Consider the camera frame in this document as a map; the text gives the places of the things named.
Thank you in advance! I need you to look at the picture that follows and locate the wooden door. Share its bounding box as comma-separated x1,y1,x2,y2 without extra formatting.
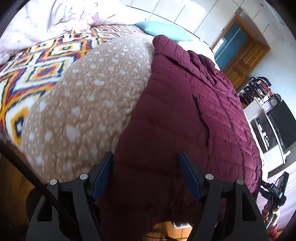
221,38,271,91

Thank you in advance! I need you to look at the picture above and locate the black television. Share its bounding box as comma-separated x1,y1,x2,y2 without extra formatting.
267,101,296,151

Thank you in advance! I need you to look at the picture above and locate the teal pillow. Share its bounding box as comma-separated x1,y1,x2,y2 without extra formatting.
135,20,193,42

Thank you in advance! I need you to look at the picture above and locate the white duvet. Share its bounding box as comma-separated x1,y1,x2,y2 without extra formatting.
0,0,148,65

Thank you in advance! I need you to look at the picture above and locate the white cabinet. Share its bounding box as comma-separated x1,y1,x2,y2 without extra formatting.
243,102,292,172

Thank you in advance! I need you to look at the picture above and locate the white wardrobe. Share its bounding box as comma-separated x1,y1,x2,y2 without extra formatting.
120,0,286,48

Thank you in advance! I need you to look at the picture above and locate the tan spotted quilt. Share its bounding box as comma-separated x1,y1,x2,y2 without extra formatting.
20,32,155,183

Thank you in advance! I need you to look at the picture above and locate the maroon quilted puffer coat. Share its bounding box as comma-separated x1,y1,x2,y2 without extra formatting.
98,35,263,241

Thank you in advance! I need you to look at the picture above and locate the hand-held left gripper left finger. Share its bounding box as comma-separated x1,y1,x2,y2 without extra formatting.
25,151,114,241

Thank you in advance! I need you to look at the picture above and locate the black cable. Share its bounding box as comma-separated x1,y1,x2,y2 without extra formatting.
0,139,78,241

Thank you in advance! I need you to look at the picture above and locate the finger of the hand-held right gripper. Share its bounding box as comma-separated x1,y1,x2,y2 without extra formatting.
277,171,290,190

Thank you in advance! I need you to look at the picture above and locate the blue glass door panel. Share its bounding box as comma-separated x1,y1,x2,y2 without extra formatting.
214,17,251,71

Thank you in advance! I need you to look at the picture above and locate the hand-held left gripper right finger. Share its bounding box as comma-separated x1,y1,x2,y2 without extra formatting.
179,152,270,241

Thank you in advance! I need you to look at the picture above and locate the person's right forearm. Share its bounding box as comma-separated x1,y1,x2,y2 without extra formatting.
267,222,287,240

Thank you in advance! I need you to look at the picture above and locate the person's right hand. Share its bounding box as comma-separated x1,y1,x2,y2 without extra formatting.
261,201,281,230

